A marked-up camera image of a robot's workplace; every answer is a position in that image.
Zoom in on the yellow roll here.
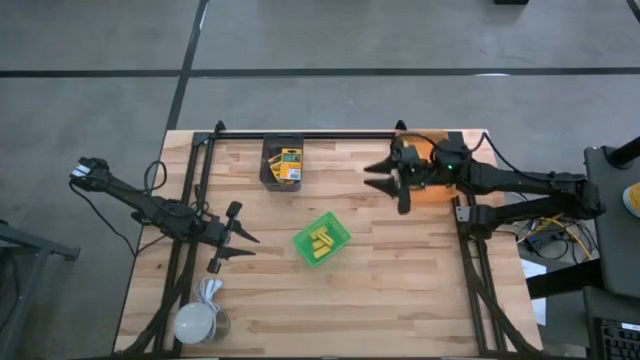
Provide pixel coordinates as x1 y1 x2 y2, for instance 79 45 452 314
622 181 640 220

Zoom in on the dark grey plastic bin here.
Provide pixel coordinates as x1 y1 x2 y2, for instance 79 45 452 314
258 132 305 192

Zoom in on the white dome lamp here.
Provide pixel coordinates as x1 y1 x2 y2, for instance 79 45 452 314
172 301 232 346

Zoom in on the black power adapter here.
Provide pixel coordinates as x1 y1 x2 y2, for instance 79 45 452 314
524 232 569 254

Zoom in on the black table frame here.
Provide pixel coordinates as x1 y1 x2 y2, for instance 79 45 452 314
112 119 544 360

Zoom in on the dark grey metal stand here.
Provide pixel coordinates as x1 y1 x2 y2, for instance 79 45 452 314
0 219 81 360

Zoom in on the black pole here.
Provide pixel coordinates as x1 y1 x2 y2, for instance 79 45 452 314
603 135 640 169

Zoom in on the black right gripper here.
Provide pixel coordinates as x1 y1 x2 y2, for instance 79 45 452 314
362 133 437 216

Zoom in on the green plastic basket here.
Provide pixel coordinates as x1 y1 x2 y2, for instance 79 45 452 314
291 210 353 269

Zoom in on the black beam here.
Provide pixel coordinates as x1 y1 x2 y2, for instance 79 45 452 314
524 258 604 300

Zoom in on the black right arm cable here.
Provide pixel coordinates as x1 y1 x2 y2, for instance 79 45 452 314
404 130 559 177

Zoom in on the white cable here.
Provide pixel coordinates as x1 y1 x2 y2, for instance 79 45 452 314
193 277 225 342

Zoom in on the black keyboard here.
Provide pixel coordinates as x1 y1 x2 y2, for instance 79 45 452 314
591 315 640 360

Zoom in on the orange plastic bin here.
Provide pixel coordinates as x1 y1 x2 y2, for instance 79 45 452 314
394 129 460 204

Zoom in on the yellow cable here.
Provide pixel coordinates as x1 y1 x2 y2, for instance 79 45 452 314
512 212 595 259

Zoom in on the grey side table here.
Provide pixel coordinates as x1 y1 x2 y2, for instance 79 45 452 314
582 144 640 300

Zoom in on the white paper sheet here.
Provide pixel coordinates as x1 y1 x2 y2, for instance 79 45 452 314
519 258 549 326

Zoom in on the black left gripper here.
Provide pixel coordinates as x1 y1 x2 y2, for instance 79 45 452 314
194 200 262 275

